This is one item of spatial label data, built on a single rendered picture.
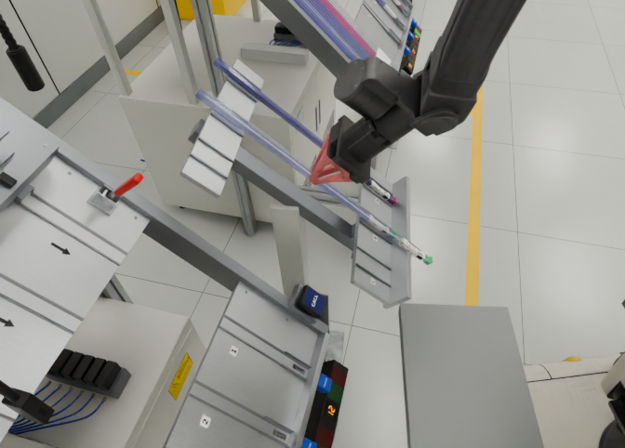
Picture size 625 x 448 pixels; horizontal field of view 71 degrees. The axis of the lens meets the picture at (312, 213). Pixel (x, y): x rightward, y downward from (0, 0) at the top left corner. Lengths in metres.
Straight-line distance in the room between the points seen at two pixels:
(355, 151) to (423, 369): 0.51
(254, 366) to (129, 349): 0.36
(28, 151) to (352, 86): 0.41
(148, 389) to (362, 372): 0.83
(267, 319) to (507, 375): 0.50
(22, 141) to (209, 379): 0.41
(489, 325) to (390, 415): 0.62
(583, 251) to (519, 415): 1.23
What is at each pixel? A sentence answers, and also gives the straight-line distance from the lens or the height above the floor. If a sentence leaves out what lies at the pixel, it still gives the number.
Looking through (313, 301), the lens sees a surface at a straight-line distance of 0.81.
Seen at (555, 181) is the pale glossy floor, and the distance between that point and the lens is 2.39.
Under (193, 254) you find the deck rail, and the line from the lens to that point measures 0.77.
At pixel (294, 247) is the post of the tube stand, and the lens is 1.01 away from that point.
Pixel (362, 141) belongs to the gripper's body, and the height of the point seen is 1.09.
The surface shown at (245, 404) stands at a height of 0.79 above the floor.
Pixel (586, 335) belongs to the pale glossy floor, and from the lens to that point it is 1.90.
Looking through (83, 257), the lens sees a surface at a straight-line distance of 0.69.
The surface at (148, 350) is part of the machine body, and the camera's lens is 1.03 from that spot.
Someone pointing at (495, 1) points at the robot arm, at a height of 1.32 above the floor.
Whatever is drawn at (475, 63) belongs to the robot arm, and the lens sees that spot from 0.53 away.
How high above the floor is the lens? 1.49
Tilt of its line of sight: 48 degrees down
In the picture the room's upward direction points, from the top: 3 degrees counter-clockwise
